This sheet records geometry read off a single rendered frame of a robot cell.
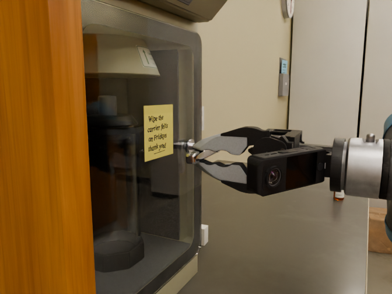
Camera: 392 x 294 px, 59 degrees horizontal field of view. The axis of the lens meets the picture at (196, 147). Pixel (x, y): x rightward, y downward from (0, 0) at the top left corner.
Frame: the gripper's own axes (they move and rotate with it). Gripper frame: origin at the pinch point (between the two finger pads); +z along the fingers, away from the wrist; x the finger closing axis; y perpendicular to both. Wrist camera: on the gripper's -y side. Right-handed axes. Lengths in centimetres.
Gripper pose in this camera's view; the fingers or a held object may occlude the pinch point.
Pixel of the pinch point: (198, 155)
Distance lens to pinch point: 52.1
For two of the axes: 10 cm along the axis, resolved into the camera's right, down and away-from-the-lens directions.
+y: 4.5, -1.9, 8.7
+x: -0.2, -9.8, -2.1
